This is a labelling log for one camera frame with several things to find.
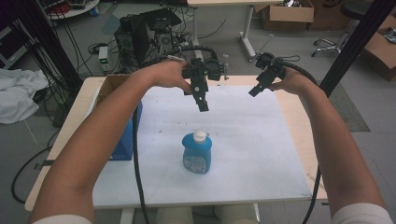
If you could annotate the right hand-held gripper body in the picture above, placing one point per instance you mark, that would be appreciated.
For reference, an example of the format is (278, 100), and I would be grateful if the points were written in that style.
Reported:
(271, 70)

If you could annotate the person's right hand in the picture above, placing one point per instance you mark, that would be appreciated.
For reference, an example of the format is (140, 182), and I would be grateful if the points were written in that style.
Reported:
(292, 82)

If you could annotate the brown cardboard box with flap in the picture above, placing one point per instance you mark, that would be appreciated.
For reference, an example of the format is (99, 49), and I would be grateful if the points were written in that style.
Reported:
(379, 53)

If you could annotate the person's left hand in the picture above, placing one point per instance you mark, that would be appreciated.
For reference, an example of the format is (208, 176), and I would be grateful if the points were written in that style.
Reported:
(168, 74)

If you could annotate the grey shelf unit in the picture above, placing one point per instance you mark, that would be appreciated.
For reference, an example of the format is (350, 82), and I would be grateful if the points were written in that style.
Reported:
(12, 46)

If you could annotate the open brown cardboard box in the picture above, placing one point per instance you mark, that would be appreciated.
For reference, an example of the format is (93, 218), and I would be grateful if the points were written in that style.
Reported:
(289, 14)

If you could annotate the white table mat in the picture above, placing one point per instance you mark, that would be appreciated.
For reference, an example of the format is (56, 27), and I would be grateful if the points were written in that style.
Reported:
(249, 140)

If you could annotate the white-legged desk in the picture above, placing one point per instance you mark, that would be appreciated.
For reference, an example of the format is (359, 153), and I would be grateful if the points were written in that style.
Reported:
(247, 31)

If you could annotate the black computer tower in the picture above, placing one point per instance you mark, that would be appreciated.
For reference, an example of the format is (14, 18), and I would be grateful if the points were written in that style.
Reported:
(140, 34)

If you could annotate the blue bottle with white cap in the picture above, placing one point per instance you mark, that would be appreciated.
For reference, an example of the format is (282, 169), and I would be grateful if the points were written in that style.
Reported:
(197, 152)

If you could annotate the small metal post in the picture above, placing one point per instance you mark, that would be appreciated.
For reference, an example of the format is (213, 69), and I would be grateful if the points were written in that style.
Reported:
(225, 67)

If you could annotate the white cloth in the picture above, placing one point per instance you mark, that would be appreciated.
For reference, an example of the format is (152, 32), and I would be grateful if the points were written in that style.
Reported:
(18, 93)

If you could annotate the grey floor mat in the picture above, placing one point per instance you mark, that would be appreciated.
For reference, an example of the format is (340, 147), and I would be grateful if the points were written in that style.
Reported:
(348, 109)

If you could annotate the blue cardboard box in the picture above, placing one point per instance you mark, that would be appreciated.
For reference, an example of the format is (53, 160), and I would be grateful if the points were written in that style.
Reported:
(124, 146)

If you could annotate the round white table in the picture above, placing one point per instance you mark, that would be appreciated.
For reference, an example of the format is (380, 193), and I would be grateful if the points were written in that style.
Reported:
(77, 11)

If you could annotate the office chair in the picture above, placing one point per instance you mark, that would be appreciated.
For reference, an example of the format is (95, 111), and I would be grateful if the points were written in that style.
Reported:
(355, 9)

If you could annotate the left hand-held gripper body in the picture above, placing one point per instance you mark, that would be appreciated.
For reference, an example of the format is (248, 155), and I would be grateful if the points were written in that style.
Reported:
(199, 74)

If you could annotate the black metal stand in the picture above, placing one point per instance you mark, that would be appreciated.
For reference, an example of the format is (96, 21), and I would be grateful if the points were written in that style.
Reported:
(53, 46)
(355, 43)

